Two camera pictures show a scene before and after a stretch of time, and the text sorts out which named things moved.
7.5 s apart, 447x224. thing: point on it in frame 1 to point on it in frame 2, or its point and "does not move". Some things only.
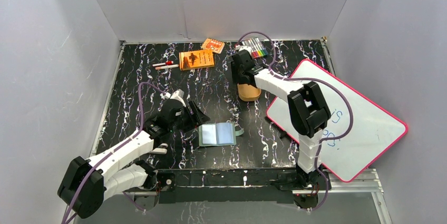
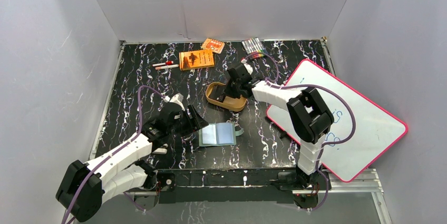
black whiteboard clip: [283, 133] does not move
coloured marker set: [258, 50] does not move
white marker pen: [165, 67] does not move
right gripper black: [235, 74] to [229, 91]
